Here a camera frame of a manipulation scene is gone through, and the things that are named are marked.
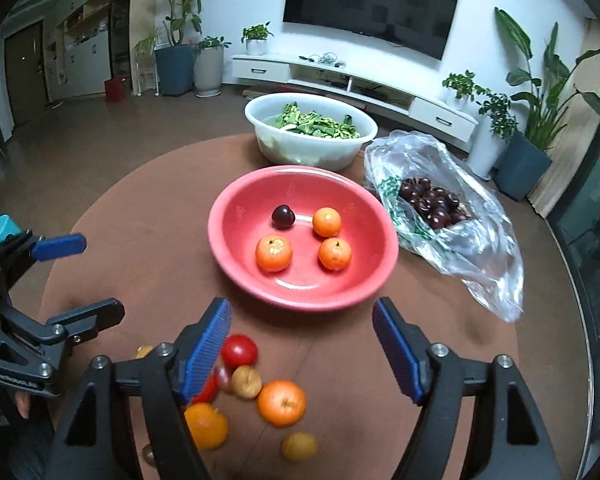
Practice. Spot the white television cabinet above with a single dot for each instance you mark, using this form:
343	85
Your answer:
440	117

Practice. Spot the red bin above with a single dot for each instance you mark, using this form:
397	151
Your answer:
115	89

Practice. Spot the broad-leaf plant in blue pot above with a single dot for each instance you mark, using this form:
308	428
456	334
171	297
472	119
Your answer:
522	167

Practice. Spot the chopped green vegetables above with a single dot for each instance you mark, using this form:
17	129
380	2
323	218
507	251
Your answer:
310	125

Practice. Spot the tall plant in blue pot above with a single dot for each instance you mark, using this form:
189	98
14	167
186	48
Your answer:
174	72

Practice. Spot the orange tangerine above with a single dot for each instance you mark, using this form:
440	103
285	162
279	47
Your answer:
326	222
281	402
273	253
335	254
209	427

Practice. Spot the dark purple plum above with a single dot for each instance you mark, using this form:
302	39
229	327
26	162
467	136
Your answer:
283	216

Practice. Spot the white plastic basin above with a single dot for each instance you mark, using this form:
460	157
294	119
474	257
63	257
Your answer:
305	152

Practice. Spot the small dark red plum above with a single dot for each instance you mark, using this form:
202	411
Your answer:
224	379
149	455

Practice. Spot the plant in ribbed white pot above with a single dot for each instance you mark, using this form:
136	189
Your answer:
208	72

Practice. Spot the dark wooden door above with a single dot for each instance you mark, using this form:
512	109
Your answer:
27	75

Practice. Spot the white metal plant stand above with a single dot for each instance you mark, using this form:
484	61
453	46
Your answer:
147	77

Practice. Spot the small plant in white pot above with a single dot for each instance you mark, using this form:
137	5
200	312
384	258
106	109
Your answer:
457	102
256	47

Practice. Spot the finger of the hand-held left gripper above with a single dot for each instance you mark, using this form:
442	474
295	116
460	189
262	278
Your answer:
60	247
95	312

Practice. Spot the beige curtain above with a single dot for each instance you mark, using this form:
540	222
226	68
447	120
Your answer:
570	170

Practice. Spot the small drooping green plant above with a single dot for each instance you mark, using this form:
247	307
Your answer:
145	45

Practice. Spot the person's left hand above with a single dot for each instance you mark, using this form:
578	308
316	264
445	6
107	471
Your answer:
22	404

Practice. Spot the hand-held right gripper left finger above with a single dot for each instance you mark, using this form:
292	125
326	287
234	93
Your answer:
205	350

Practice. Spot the red tomato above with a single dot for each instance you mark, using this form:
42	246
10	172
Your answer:
239	351
209	392

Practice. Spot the glass sliding door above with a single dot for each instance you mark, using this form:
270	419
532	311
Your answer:
595	240

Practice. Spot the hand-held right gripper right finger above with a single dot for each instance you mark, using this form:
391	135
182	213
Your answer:
397	350

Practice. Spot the clear plastic bag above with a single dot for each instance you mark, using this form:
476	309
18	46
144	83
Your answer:
480	260

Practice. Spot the pink plastic bowl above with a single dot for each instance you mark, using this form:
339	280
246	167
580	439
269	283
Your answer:
300	280

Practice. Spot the pile of dark cherries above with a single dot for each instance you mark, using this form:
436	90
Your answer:
430	202

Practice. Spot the plant in tall white pot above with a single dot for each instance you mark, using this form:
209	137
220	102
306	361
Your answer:
482	157

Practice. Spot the white wall cabinet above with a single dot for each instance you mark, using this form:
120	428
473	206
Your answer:
80	55

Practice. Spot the black wall television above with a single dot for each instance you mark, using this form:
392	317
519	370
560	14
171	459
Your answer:
370	0

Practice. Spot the small brown pear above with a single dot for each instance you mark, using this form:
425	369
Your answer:
144	351
299	446
246	381

